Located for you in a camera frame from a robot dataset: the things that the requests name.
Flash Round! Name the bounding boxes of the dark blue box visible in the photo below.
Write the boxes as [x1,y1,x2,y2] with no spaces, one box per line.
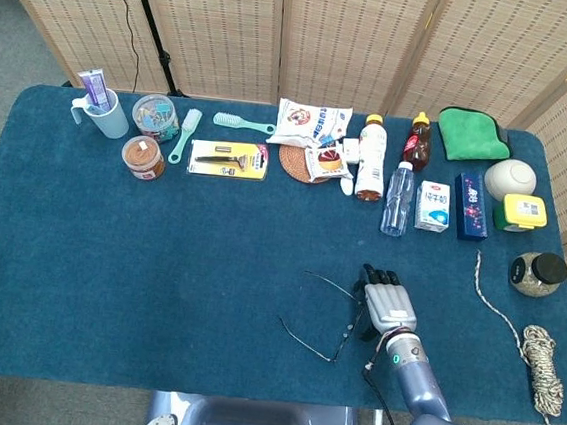
[449,171,495,243]

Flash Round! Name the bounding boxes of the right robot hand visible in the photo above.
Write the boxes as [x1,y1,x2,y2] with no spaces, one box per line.
[350,262,424,348]

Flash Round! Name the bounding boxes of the white braided rope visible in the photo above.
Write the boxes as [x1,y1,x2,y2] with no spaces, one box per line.
[459,249,567,425]

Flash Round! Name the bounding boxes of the mint brush with loop handle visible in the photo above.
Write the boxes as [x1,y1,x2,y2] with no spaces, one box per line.
[167,105,204,168]

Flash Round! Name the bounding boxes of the green microfibre cloth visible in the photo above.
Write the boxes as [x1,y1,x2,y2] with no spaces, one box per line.
[433,104,516,168]

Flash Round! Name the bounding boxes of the brown syrup bottle yellow cap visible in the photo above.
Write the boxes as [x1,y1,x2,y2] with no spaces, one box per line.
[401,110,436,173]

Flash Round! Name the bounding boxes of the blue carpet table cover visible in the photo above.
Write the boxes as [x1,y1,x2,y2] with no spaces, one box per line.
[0,78,567,425]

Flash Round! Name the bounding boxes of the small white box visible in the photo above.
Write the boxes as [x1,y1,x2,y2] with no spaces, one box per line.
[341,136,363,166]

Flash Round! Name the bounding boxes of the yellow razor blister pack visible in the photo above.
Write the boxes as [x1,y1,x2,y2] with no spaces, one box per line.
[187,136,272,183]

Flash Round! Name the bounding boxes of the clear plastic water bottle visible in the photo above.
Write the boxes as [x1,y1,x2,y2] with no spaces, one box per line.
[379,159,418,240]

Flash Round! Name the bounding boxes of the black eyeglasses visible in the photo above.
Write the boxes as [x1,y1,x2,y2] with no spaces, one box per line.
[274,268,369,367]

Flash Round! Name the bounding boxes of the yellow and green container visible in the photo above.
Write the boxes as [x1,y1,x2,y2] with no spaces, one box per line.
[491,191,551,236]

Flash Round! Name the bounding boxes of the light blue mug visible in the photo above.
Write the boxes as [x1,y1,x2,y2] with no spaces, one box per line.
[68,84,134,141]

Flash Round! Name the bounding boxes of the clear jar of rubber bands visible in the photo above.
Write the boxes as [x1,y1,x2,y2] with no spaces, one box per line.
[118,133,169,183]

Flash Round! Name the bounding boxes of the small wrapped cake packet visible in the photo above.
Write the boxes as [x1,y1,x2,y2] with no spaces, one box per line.
[300,141,357,188]

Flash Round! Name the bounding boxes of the glass jar with black lid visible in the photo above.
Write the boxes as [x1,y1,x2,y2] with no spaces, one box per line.
[507,249,567,301]

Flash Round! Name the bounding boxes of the black tripod stand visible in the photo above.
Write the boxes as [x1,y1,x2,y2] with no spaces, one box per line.
[113,0,202,99]

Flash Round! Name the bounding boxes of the beige bowl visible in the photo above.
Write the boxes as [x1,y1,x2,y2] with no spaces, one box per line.
[482,156,541,206]

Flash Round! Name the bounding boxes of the white tea bottle yellow cap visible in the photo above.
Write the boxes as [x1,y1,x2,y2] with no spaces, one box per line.
[352,111,392,205]

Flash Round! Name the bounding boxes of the mint brush with straight handle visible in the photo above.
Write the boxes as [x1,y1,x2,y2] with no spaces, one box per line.
[211,110,278,136]

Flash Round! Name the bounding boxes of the clear jar of binder clips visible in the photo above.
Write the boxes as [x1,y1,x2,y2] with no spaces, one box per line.
[129,91,183,146]

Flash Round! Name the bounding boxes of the thin black hanging cable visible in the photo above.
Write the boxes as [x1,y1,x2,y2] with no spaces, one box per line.
[98,0,147,93]

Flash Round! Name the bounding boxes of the white snack bag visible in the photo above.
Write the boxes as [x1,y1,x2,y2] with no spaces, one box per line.
[265,96,354,153]

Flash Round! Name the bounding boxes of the purple toothpaste tube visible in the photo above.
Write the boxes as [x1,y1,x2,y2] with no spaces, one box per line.
[75,66,115,109]

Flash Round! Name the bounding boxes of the round woven coaster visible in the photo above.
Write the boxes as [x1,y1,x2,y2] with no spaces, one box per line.
[276,143,321,186]

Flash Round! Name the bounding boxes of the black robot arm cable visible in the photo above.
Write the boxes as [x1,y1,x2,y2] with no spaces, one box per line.
[357,330,428,425]

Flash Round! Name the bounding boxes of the white milk carton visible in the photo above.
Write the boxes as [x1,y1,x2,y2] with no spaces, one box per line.
[412,179,454,234]

